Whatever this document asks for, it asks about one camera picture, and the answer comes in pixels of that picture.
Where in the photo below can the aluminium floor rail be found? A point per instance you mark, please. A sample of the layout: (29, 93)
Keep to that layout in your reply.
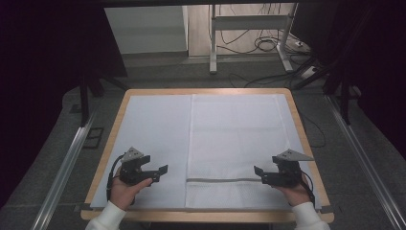
(63, 169)
(367, 163)

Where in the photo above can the wooden framed work board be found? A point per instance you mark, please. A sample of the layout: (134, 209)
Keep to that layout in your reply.
(153, 134)

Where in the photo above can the white cabinet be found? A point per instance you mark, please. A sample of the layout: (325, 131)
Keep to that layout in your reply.
(145, 30)

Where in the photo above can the person's left hand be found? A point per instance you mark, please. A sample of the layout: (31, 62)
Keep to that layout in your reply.
(123, 193)

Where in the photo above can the black metal stand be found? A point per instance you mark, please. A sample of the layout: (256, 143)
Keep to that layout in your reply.
(84, 102)
(344, 102)

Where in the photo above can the white metal desk frame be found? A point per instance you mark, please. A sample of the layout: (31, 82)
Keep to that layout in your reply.
(249, 22)

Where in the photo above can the person's right hand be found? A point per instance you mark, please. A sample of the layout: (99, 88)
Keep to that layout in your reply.
(298, 195)

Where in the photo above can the black floor socket plate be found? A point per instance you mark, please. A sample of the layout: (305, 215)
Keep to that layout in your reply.
(93, 138)

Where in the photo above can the white power strip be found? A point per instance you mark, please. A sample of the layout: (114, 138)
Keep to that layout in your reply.
(309, 72)

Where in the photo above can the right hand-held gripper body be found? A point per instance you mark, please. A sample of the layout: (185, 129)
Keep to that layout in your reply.
(287, 175)

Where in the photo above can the white towel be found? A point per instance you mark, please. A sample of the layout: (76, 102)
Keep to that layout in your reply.
(236, 137)

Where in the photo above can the dark curtain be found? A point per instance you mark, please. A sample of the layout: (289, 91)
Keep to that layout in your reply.
(379, 64)
(41, 80)

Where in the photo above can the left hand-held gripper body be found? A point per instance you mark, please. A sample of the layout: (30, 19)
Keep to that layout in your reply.
(132, 171)

